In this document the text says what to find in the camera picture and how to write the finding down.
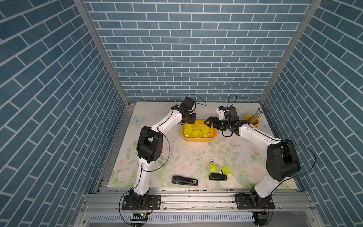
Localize large black stapler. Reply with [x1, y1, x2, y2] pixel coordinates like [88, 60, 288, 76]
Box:
[172, 176, 198, 186]

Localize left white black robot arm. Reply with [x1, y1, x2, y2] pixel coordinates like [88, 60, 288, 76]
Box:
[129, 96, 196, 203]

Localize small black stapler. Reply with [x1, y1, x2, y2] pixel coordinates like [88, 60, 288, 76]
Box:
[209, 173, 228, 181]

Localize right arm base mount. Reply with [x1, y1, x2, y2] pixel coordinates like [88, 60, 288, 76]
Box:
[235, 193, 275, 210]

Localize yellow pen cup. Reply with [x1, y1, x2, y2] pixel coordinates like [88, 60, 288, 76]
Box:
[244, 114, 260, 127]

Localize yellow plastic storage box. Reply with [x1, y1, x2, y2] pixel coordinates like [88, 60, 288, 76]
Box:
[181, 120, 217, 142]

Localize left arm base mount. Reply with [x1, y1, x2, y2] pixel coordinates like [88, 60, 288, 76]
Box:
[121, 194, 161, 211]

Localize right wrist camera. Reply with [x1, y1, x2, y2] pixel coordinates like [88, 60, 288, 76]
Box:
[217, 106, 226, 120]

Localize bundle of pencils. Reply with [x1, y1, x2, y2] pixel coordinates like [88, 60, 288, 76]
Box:
[250, 108, 263, 124]

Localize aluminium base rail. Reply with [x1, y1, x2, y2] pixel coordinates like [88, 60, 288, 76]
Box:
[81, 187, 315, 213]

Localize yellow shuttlecock small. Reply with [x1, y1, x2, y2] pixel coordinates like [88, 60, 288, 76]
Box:
[199, 124, 210, 137]

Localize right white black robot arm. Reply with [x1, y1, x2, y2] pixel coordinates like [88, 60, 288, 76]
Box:
[204, 106, 301, 203]

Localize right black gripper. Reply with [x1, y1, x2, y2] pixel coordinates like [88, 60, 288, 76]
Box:
[204, 116, 230, 131]

